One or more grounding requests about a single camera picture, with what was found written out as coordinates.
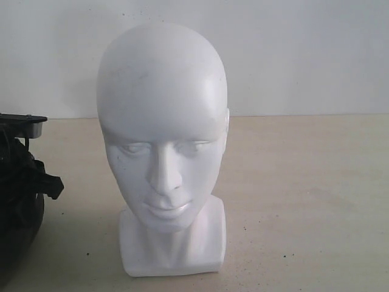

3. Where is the black helmet with tinted visor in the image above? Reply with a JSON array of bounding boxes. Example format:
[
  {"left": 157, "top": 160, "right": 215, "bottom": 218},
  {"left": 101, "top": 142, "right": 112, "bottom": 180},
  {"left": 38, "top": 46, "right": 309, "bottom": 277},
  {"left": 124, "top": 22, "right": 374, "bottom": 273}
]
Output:
[{"left": 1, "top": 126, "right": 64, "bottom": 266}]

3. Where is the white mannequin head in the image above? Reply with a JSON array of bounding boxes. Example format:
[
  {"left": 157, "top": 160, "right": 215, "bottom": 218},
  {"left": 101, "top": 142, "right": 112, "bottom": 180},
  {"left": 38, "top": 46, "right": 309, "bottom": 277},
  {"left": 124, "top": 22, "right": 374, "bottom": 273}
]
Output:
[{"left": 97, "top": 23, "right": 229, "bottom": 277}]

